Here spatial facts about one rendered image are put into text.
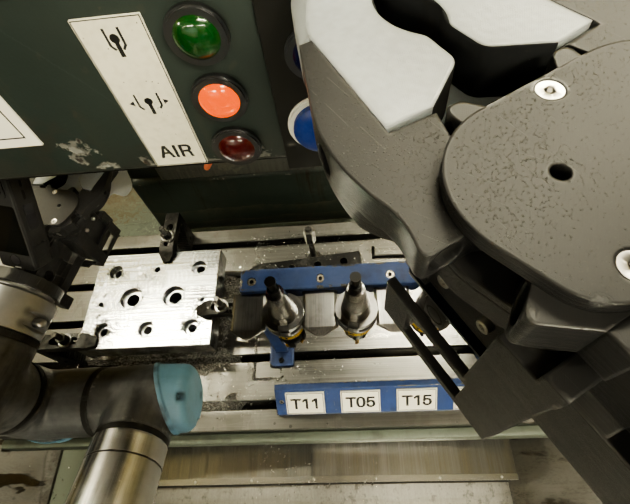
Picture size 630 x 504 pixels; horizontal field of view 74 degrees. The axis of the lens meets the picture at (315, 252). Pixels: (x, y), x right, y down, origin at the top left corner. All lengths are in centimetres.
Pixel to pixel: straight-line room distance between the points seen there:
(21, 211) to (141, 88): 28
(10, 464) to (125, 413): 98
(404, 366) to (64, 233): 69
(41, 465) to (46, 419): 88
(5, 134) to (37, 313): 26
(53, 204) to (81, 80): 32
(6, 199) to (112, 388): 21
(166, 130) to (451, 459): 97
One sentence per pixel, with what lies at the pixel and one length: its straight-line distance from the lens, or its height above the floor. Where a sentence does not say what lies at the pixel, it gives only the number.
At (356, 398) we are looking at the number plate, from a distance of 87.
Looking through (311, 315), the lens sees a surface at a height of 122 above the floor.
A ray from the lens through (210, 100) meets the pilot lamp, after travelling 21.
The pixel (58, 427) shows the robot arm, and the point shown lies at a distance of 55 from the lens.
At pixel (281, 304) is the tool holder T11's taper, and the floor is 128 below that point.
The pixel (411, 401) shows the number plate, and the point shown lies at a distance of 89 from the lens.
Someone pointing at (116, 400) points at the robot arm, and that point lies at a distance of 50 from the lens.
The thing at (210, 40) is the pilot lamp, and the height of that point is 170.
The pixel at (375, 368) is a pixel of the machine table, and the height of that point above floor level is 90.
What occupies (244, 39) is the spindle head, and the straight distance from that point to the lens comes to 20.
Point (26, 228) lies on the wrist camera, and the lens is 49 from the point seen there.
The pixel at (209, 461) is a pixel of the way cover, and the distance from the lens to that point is 112.
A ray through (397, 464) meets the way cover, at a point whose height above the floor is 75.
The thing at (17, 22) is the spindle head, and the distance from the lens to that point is 23.
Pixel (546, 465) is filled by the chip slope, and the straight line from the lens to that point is 116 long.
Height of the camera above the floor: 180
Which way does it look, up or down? 59 degrees down
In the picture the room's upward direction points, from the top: 11 degrees counter-clockwise
